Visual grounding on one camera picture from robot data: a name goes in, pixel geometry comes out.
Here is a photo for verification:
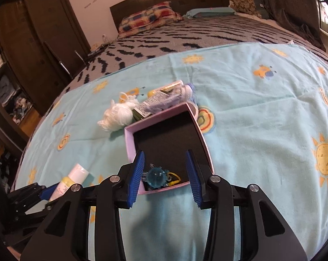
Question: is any blue spiky ball toy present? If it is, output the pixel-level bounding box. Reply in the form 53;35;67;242
142;164;181;190

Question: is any black zigzag bedspread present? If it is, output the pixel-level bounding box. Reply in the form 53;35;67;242
44;15;328;117

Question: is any white yarn ball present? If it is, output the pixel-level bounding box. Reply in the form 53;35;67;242
97;92;139;133

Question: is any dark brown curtain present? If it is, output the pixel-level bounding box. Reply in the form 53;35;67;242
261;0;326;51

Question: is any dark wooden wardrobe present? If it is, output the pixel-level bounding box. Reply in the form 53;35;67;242
0;0;90;156

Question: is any dark wooden headboard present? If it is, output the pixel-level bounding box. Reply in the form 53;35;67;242
109;0;231;32

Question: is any white tube with yellow cap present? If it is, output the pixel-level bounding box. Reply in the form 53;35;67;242
49;164;89;202

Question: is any teal pillow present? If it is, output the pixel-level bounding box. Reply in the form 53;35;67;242
183;7;236;19

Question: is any pink box with black lining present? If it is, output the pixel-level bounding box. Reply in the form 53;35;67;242
124;103;214;195

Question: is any floral brown cushion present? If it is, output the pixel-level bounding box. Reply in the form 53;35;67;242
229;0;264;18

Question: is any white tape roll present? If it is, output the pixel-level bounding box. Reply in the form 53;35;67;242
186;101;199;120

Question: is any dark green small box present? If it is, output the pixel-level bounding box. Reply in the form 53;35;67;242
132;105;151;121

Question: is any light blue sun-print blanket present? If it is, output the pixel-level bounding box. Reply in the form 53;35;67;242
15;43;328;258

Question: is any colourful checked pillow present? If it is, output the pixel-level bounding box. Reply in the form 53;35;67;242
118;1;183;38

